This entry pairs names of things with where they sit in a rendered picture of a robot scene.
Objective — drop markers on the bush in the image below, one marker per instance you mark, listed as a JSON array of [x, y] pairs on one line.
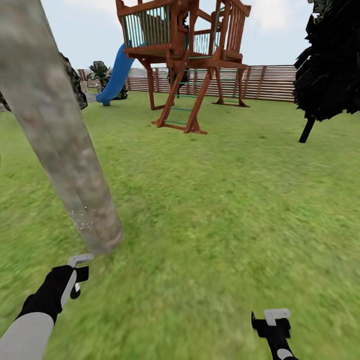
[[99, 72], [123, 93], [75, 82]]

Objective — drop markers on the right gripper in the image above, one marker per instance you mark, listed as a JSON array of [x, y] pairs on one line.
[[264, 330]]

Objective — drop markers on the pesticide atomizer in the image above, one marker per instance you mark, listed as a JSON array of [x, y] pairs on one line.
[[76, 291]]

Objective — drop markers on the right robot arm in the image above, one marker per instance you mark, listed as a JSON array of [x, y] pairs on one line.
[[275, 327]]

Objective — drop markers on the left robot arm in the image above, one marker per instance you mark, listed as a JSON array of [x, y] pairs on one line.
[[27, 337]]

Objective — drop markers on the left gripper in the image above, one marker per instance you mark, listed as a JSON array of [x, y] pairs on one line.
[[82, 274]]

